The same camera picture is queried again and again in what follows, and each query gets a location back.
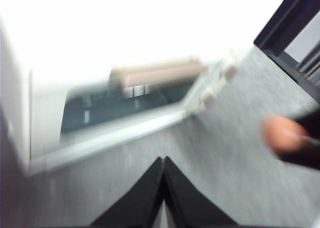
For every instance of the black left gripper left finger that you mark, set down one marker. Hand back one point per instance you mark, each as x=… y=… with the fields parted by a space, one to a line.
x=140 y=203

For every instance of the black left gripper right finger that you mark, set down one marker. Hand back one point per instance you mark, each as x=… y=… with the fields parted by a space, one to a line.
x=190 y=205

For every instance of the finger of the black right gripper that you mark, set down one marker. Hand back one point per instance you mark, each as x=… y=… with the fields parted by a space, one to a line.
x=307 y=155
x=312 y=123

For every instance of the cream temperature knob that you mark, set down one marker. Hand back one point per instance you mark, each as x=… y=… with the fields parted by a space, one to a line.
x=229 y=67

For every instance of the cream timer knob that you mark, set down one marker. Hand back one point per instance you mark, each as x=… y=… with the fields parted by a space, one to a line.
x=209 y=96

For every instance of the cream Toshiba toaster oven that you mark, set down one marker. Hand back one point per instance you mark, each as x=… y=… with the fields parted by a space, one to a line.
x=15 y=100

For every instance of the black metal frame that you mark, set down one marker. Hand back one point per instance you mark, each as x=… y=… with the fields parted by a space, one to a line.
x=270 y=38

